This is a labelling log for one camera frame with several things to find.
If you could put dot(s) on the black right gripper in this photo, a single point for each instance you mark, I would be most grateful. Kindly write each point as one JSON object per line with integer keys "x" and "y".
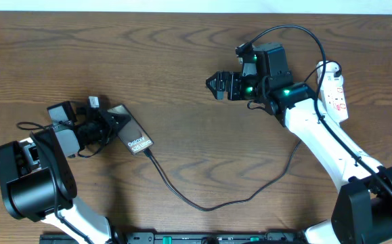
{"x": 233, "y": 77}

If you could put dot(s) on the white power strip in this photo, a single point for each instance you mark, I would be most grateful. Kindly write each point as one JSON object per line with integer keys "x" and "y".
{"x": 333, "y": 98}

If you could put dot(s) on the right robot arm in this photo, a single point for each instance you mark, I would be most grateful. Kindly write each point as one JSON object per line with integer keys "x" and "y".
{"x": 363, "y": 209}

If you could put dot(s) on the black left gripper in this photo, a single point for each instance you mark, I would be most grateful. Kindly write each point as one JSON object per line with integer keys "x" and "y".
{"x": 101, "y": 117}

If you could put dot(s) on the Galaxy S25 Ultra smartphone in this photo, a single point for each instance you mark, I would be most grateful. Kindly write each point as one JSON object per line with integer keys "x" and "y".
{"x": 132, "y": 135}

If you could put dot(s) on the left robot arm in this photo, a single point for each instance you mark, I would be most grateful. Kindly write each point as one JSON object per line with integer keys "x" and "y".
{"x": 36, "y": 181}

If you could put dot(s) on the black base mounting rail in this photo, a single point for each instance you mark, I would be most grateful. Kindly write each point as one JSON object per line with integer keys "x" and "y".
{"x": 170, "y": 238}

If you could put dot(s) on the white USB wall charger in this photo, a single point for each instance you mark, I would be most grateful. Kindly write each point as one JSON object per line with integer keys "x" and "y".
{"x": 331, "y": 66}

